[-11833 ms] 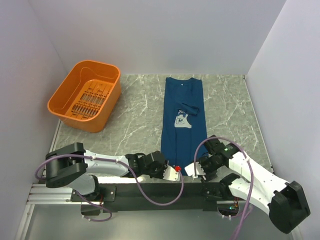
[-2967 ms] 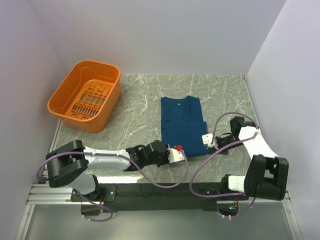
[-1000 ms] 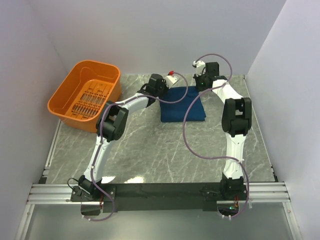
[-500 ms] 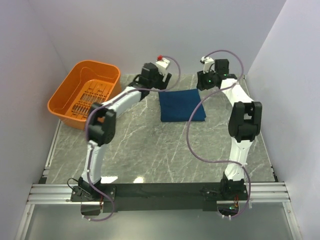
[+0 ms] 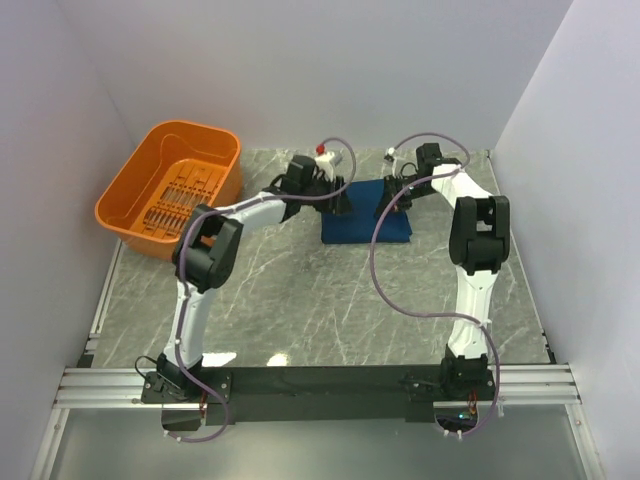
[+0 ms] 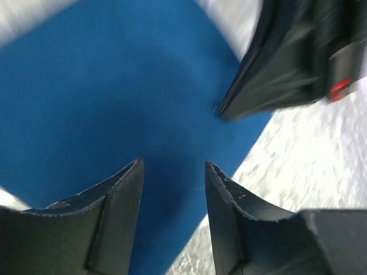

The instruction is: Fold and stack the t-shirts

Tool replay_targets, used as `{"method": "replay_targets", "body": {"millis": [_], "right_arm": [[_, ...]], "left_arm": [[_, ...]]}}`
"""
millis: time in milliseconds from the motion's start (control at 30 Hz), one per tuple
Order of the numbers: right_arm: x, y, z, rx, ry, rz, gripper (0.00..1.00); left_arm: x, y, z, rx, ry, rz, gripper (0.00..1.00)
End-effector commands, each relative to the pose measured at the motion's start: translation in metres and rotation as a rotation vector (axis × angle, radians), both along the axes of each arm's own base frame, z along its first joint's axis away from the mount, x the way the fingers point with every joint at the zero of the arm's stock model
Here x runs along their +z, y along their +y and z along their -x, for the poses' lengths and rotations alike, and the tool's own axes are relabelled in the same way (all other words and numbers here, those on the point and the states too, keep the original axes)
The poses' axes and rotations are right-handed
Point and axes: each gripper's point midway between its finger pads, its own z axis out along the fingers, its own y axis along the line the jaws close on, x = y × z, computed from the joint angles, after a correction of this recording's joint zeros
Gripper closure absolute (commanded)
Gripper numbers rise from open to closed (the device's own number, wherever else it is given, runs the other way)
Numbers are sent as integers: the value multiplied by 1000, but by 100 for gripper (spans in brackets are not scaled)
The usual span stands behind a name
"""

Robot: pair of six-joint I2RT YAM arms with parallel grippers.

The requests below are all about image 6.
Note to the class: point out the blue Mickey Mouse t-shirt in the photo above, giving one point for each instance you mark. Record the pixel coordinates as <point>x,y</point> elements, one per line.
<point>105,82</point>

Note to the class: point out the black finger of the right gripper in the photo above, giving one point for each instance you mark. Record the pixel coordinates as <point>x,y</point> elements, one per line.
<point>286,62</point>

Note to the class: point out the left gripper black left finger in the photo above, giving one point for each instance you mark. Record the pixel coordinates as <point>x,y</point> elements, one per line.
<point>89,233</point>

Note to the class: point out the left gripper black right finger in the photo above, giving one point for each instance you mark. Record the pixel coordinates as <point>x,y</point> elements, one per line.
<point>251,236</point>

